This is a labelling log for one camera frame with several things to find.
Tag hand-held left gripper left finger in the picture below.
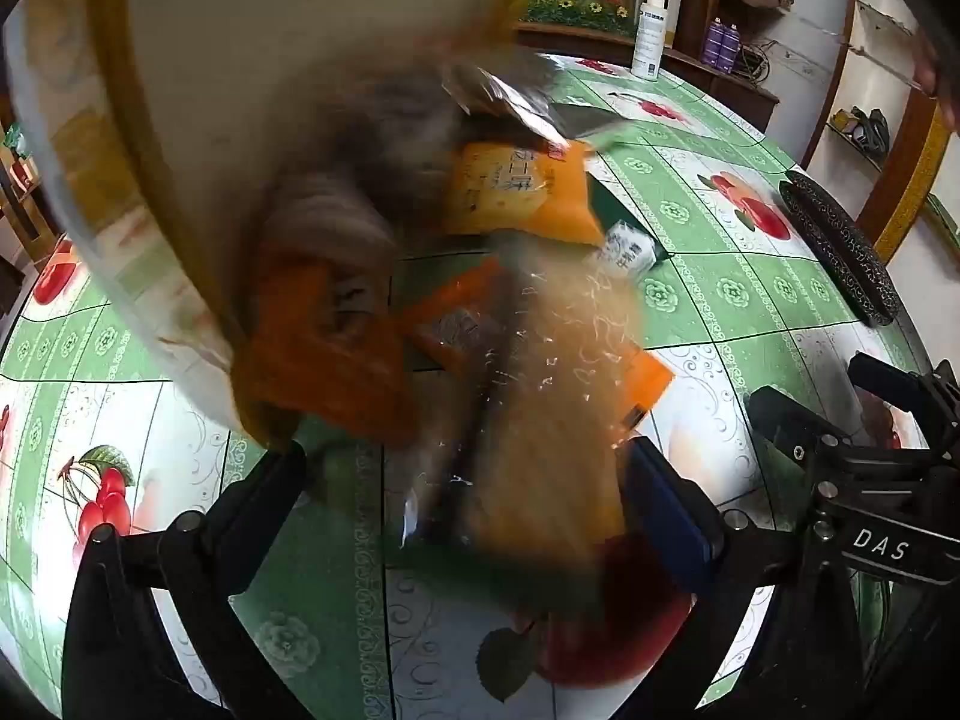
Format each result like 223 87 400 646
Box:
62 437 308 720

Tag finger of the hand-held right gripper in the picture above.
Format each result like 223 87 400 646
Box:
748 385 848 467
848 351 940 422

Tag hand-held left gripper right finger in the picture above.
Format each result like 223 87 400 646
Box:
627 435 860 720

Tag cracker packet with green ends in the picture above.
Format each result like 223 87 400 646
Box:
394 187 672 608

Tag small white printed candy packet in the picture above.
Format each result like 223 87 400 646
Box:
592 221 662 280

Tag grey snack packet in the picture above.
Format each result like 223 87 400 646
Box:
259 172 402 280

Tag yellow-orange snack packet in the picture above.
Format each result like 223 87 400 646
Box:
441 137 605 246

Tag clear bag of dark snack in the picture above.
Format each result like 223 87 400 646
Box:
441 51 605 145

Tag white box with yellow tape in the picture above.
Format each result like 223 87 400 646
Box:
4 0 552 455

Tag green fruit-print tablecloth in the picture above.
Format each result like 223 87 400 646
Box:
0 52 960 720

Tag black patterned case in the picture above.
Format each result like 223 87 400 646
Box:
780 170 905 328

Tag dark items on shelf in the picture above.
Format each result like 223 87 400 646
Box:
832 106 893 160

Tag white spray bottle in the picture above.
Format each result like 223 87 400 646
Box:
631 0 669 82

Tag tangled cables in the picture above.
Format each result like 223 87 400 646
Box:
739 41 773 83

